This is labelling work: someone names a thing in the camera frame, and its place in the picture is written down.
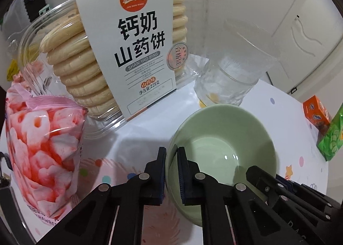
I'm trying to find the orange cookie box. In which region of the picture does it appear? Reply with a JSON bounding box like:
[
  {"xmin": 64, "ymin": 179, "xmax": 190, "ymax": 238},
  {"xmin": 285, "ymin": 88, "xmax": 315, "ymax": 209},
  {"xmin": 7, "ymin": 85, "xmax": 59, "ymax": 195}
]
[{"xmin": 303, "ymin": 95, "xmax": 331, "ymax": 131}]

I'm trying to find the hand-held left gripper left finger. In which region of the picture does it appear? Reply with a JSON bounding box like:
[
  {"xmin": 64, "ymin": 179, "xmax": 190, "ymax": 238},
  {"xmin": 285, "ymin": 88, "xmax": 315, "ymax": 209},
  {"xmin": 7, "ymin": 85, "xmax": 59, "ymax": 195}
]
[{"xmin": 35, "ymin": 146, "xmax": 168, "ymax": 245}]

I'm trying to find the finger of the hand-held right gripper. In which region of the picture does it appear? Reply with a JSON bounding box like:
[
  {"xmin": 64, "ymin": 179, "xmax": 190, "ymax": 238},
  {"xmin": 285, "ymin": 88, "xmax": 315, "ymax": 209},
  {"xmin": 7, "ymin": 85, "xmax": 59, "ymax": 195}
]
[
  {"xmin": 275, "ymin": 174, "xmax": 341, "ymax": 209},
  {"xmin": 245, "ymin": 165, "xmax": 298, "ymax": 209}
]

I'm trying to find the dark metal utensil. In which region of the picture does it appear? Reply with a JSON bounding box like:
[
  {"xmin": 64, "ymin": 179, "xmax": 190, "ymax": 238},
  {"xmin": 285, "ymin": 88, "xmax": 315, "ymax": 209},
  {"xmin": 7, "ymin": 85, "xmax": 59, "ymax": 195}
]
[{"xmin": 0, "ymin": 151, "xmax": 14, "ymax": 189}]

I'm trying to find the clear plastic cup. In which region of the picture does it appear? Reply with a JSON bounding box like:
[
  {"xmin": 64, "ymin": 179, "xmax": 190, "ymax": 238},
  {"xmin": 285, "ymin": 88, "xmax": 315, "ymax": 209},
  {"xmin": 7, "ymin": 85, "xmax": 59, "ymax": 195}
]
[{"xmin": 194, "ymin": 19, "xmax": 280, "ymax": 108}]

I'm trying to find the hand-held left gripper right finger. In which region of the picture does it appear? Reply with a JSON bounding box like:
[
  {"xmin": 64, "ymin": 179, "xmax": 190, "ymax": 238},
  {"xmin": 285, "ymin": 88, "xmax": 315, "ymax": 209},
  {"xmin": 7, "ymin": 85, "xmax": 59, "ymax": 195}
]
[{"xmin": 175, "ymin": 146, "xmax": 301, "ymax": 245}]

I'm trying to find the clear biscuit container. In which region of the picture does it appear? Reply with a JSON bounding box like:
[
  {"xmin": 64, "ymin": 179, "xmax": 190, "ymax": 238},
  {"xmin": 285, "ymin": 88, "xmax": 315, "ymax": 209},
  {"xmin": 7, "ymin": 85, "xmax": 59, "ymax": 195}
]
[{"xmin": 5, "ymin": 0, "xmax": 209, "ymax": 131}]

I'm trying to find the small green bowl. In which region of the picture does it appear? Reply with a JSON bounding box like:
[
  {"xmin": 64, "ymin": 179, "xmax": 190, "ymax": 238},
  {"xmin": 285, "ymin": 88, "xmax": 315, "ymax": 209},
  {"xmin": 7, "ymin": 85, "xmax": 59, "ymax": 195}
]
[{"xmin": 165, "ymin": 104, "xmax": 276, "ymax": 228}]

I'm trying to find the green chips bag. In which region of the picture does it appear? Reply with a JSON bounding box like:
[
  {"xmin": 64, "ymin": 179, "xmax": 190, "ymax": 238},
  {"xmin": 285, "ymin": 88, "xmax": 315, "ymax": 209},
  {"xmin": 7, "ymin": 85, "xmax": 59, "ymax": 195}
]
[{"xmin": 317, "ymin": 107, "xmax": 343, "ymax": 162}]

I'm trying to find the yellow plastic bag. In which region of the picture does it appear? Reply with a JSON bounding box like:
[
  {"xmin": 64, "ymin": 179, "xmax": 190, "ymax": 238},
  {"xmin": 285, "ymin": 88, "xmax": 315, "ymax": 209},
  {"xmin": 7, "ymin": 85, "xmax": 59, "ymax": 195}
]
[{"xmin": 8, "ymin": 60, "xmax": 19, "ymax": 79}]

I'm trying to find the white panelled door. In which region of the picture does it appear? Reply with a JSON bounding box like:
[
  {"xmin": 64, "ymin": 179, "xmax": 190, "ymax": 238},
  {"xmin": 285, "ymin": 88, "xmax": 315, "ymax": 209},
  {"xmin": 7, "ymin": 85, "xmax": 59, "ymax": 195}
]
[{"xmin": 271, "ymin": 0, "xmax": 343, "ymax": 96}]

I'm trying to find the pale green container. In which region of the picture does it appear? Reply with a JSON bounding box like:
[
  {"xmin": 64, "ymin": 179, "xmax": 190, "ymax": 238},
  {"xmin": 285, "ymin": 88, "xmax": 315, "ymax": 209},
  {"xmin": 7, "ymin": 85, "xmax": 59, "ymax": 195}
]
[{"xmin": 38, "ymin": 4, "xmax": 53, "ymax": 16}]

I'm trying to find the pink marshmallow bag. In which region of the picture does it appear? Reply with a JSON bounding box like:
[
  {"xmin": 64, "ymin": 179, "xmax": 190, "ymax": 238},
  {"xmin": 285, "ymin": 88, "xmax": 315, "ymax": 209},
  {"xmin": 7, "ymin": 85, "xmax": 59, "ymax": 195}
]
[{"xmin": 5, "ymin": 58, "xmax": 89, "ymax": 235}]

